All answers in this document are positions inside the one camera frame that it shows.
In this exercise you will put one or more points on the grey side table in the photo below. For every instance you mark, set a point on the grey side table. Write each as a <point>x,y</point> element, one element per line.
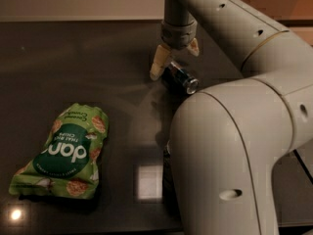
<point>304,155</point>

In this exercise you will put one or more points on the blue silver redbull can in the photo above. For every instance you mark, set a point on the blue silver redbull can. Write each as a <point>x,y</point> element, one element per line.
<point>177,79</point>

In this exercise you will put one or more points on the silver soda can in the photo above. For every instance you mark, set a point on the silver soda can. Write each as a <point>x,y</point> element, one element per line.
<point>168,190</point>

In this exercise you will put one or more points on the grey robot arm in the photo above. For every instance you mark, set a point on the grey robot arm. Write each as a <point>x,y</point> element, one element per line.
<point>225,140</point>

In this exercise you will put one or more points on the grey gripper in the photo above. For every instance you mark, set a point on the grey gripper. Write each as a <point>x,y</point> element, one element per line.
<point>178,36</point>

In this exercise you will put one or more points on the green rice chips bag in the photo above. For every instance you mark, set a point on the green rice chips bag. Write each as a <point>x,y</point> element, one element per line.
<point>67,165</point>

